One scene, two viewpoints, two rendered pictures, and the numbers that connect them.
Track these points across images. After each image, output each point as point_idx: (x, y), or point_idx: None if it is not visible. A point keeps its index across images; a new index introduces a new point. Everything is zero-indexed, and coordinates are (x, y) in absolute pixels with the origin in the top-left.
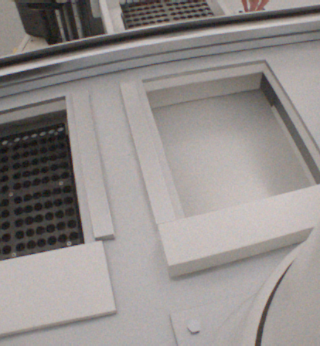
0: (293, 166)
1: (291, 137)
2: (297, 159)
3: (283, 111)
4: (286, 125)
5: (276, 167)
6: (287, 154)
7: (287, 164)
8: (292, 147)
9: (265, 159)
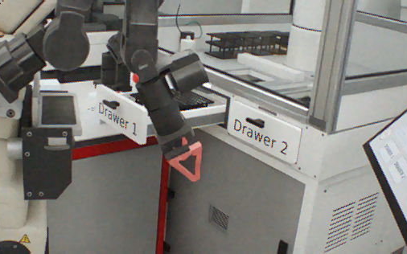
0: (222, 97)
1: (211, 93)
2: (218, 96)
3: (203, 90)
4: (207, 93)
5: (226, 100)
6: (217, 98)
7: (222, 98)
8: (213, 96)
9: (224, 101)
